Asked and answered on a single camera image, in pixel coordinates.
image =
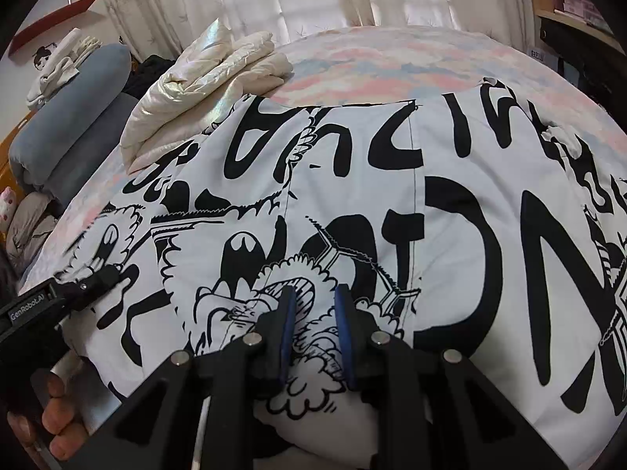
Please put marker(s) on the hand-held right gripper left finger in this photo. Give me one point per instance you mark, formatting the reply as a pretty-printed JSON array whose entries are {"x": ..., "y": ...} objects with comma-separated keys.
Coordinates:
[{"x": 289, "y": 338}]

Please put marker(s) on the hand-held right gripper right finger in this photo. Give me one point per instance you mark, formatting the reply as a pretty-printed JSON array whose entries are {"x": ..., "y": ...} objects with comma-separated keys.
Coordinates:
[{"x": 345, "y": 338}]

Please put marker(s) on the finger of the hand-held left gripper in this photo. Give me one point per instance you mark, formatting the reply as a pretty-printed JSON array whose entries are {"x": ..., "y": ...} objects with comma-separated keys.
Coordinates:
[{"x": 93, "y": 286}]

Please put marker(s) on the black and white printed garment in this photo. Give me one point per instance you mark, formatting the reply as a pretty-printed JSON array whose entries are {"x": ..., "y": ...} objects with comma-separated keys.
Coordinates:
[{"x": 343, "y": 181}]

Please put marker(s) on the person's left hand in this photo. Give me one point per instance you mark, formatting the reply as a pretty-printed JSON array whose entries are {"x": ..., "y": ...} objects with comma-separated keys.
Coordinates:
[{"x": 61, "y": 421}]

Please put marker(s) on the beige printed pillow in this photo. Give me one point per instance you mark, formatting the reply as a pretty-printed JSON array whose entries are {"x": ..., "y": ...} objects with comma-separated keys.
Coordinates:
[{"x": 27, "y": 230}]

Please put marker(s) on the pink plush toy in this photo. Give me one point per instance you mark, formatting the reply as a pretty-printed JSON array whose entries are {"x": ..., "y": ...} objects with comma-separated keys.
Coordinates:
[{"x": 7, "y": 208}]

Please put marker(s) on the grey-blue bolster pillow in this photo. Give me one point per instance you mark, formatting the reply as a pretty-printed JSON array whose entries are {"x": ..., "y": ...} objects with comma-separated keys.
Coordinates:
[
  {"x": 73, "y": 93},
  {"x": 88, "y": 147}
]

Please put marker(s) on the folded white cloth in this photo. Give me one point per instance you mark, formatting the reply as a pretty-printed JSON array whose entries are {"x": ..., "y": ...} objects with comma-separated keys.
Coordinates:
[{"x": 54, "y": 73}]

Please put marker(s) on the dark cloth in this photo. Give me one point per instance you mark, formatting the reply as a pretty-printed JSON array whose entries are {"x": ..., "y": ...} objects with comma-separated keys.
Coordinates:
[{"x": 152, "y": 71}]

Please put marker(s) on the pastel patterned bed sheet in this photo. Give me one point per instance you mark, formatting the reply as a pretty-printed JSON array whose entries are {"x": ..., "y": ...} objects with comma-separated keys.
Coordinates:
[{"x": 392, "y": 58}]

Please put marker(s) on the pink boxes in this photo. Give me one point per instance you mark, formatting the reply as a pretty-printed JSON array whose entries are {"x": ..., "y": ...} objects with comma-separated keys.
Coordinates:
[{"x": 580, "y": 2}]

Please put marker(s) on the red wall shelf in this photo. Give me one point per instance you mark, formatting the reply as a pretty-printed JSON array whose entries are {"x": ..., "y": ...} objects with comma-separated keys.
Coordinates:
[{"x": 54, "y": 22}]

